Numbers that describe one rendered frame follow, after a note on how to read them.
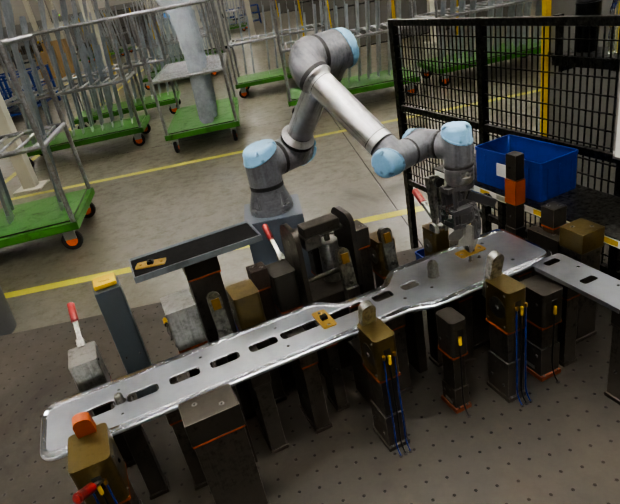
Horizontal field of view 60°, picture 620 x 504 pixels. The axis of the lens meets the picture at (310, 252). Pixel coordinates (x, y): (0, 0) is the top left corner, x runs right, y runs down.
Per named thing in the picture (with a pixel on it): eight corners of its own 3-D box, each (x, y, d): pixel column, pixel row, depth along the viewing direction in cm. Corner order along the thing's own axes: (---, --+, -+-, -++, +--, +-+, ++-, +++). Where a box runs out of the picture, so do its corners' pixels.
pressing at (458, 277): (39, 475, 111) (36, 470, 110) (42, 409, 130) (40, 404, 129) (558, 256, 150) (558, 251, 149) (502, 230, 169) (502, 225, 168)
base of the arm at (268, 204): (250, 205, 195) (244, 179, 191) (291, 196, 196) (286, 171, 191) (251, 221, 182) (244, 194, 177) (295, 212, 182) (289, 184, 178)
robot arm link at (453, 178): (461, 158, 144) (481, 165, 137) (462, 174, 146) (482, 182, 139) (438, 167, 142) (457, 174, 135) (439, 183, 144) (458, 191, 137)
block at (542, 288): (549, 389, 146) (552, 302, 133) (517, 366, 156) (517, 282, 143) (569, 379, 148) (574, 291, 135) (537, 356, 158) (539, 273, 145)
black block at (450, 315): (463, 422, 141) (457, 331, 128) (440, 400, 150) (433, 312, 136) (479, 414, 143) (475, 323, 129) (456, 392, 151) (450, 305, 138)
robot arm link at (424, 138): (389, 135, 143) (424, 138, 135) (415, 123, 149) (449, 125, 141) (393, 163, 146) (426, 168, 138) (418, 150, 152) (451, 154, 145)
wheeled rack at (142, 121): (19, 173, 788) (-37, 46, 709) (38, 155, 877) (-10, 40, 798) (148, 145, 801) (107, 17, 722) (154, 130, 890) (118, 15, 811)
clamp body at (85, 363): (117, 473, 147) (67, 369, 130) (113, 445, 157) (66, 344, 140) (144, 462, 149) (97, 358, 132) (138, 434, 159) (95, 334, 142)
